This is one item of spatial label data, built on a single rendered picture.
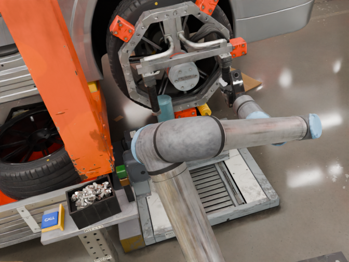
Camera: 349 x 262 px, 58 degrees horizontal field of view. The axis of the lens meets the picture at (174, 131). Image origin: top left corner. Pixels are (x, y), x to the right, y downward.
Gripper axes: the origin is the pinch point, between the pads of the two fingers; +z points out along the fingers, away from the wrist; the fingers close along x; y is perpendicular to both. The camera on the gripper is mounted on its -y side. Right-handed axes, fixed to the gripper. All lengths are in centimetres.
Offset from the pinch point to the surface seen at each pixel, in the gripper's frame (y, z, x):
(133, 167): 46, 7, -52
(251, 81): 82, 115, 67
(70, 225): 38, -26, -84
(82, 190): 29, -16, -76
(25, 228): 61, 0, -117
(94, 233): 50, -25, -77
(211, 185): 82, 10, -9
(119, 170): 17, -23, -56
